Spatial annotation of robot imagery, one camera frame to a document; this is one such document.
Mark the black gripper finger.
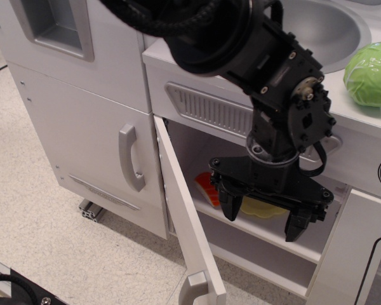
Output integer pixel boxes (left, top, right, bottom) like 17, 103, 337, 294
284, 211, 311, 242
217, 182, 243, 221

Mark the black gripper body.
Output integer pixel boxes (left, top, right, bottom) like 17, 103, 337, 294
209, 156, 334, 222

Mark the white cabinet door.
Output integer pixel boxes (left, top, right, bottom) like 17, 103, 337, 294
154, 116, 227, 304

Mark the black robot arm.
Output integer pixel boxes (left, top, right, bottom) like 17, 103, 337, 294
104, 1, 336, 242

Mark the white toy kitchen cabinet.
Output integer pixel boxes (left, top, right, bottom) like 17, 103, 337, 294
0, 1, 381, 304

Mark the yellow toy plate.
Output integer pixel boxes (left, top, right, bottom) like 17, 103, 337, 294
241, 196, 287, 219

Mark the orange toy salmon sushi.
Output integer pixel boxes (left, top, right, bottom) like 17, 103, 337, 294
194, 172, 220, 207

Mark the white oven door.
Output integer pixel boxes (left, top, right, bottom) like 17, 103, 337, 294
307, 189, 381, 304

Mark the grey vent grille panel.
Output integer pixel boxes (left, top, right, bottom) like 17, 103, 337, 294
164, 82, 342, 162

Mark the green toy cabbage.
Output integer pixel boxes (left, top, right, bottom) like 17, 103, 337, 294
344, 42, 381, 108

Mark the silver fridge emblem trim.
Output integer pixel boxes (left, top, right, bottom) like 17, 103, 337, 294
69, 174, 141, 211

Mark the silver sink bowl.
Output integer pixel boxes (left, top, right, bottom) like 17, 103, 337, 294
282, 0, 371, 74

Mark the grey recessed dispenser panel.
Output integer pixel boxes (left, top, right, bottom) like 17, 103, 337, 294
10, 0, 95, 62

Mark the grey cabinet door handle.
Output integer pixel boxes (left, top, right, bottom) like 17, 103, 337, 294
178, 271, 209, 305

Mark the grey fridge door handle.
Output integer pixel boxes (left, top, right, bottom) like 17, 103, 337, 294
118, 124, 145, 193

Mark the aluminium extrusion frame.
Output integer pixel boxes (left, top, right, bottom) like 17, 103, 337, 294
79, 199, 107, 223

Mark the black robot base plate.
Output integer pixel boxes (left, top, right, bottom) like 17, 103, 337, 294
0, 269, 67, 305

